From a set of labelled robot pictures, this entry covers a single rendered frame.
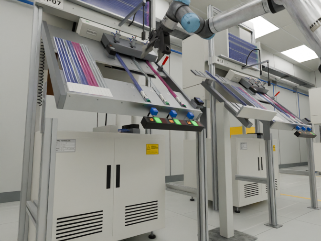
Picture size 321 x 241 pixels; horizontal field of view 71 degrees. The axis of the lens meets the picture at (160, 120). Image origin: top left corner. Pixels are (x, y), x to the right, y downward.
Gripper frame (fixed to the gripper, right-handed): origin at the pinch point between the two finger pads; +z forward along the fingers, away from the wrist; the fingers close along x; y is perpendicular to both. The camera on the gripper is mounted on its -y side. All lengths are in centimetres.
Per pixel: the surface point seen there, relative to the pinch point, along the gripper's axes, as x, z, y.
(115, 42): 13.0, 6.3, 19.9
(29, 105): 52, 42, -2
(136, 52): -1.6, 7.9, 19.0
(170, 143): -161, 170, 67
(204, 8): -223, 14, 251
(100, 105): 34.0, 4.4, -34.9
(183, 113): -8.1, 3.1, -34.8
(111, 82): 24.8, 5.7, -18.1
